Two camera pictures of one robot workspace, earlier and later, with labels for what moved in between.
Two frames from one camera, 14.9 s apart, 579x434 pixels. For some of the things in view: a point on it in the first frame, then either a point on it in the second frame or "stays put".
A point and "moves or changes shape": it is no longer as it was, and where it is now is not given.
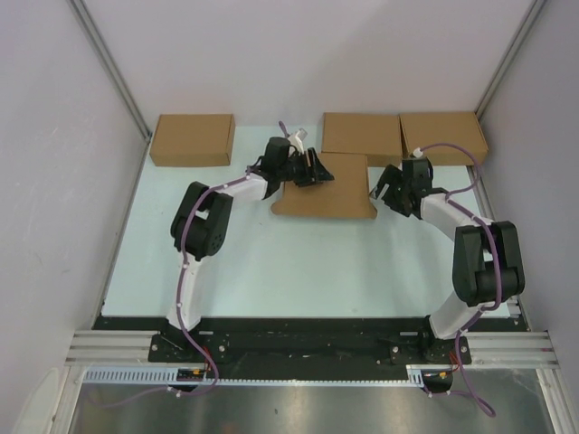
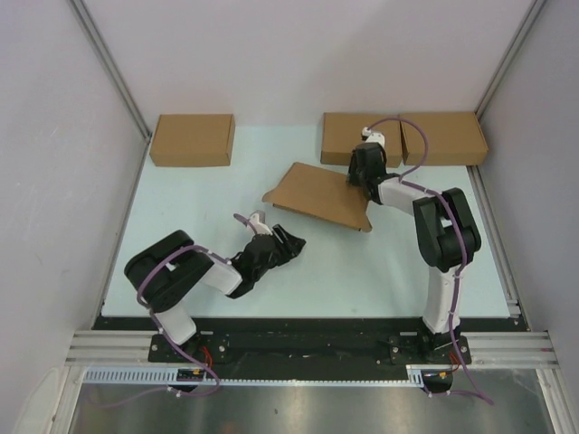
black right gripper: [389, 176] -> [351, 169]
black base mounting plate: [300, 342] stays put
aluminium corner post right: [533, 14] stays put
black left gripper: [319, 174] -> [290, 246]
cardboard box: [194, 140] stays put
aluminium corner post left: [110, 68] stays put
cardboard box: [346, 196] moves or changes shape
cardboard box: [461, 129] stays put
